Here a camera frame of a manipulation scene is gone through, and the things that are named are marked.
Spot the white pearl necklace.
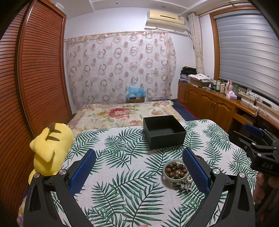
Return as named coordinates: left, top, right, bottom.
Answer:
left=174, top=174, right=194, bottom=186

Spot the green jade bangle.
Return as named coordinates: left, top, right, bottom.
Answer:
left=162, top=159, right=191, bottom=183

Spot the brown wooden bead bracelet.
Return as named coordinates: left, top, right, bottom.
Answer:
left=165, top=161, right=189, bottom=178

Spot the silver hair comb ornament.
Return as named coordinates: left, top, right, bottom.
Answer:
left=180, top=184, right=192, bottom=192

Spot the black open jewelry box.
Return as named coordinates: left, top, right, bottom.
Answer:
left=143, top=115, right=186, bottom=150

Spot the right hand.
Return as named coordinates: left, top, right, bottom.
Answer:
left=252, top=172, right=279, bottom=204

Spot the wooden side cabinet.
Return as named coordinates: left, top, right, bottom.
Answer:
left=178, top=82, right=278, bottom=133

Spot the pink tissue box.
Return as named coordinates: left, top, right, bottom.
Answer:
left=226, top=91, right=237, bottom=100

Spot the yellow pikachu plush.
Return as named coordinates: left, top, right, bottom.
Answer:
left=28, top=123, right=75, bottom=184

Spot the pink bottle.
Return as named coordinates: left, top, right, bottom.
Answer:
left=225, top=80, right=233, bottom=94

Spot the navy blue bed sheet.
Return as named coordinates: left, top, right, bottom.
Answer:
left=171, top=99, right=198, bottom=121

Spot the palm leaf tablecloth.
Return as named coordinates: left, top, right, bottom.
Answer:
left=18, top=119, right=258, bottom=227

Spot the cardboard box on cabinet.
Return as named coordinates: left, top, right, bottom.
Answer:
left=188, top=74, right=211, bottom=87

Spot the floral bed blanket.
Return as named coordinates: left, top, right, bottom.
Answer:
left=68, top=100, right=185, bottom=136

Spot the grey window blind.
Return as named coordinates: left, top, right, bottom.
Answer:
left=214, top=9, right=278, bottom=102

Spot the stack of folded clothes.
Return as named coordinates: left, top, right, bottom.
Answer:
left=179, top=66, right=197, bottom=83

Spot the brown louvered wardrobe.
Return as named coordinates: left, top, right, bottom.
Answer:
left=1, top=1, right=72, bottom=224

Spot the cardboard box with blue bag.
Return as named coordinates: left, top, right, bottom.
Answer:
left=126, top=86, right=146, bottom=103

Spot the beige tied window curtain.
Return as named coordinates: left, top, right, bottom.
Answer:
left=188, top=13, right=204, bottom=74

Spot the circle pattern sheer curtain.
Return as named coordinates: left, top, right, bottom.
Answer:
left=65, top=30, right=176, bottom=108

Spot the wall air conditioner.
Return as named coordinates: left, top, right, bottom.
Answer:
left=146, top=10, right=187, bottom=32

